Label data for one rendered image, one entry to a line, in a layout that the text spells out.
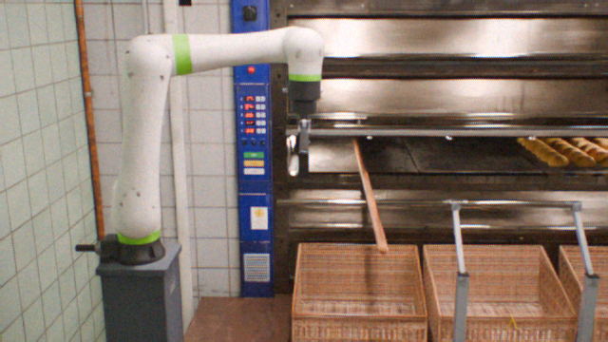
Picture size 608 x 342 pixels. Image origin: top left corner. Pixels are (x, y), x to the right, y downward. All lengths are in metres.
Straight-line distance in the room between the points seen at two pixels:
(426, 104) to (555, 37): 0.61
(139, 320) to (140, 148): 0.56
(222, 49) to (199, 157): 1.18
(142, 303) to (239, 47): 0.80
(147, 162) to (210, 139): 1.24
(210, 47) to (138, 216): 0.51
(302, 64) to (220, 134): 1.21
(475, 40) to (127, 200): 1.73
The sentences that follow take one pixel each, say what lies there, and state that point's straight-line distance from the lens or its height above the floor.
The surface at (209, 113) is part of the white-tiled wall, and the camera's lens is 2.91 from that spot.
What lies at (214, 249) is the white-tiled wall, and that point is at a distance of 3.08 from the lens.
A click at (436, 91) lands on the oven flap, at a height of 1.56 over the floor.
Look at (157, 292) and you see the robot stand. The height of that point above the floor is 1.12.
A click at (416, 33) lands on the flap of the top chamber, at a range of 2.85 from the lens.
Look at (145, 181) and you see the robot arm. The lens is 1.72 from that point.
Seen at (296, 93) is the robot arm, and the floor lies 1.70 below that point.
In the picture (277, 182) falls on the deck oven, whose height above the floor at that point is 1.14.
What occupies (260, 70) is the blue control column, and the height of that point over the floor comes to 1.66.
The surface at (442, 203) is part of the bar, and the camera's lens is 2.60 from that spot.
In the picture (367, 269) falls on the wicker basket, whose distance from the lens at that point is 3.00.
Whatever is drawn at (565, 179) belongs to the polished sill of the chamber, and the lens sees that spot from 3.11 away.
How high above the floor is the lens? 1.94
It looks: 15 degrees down
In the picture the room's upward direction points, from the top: straight up
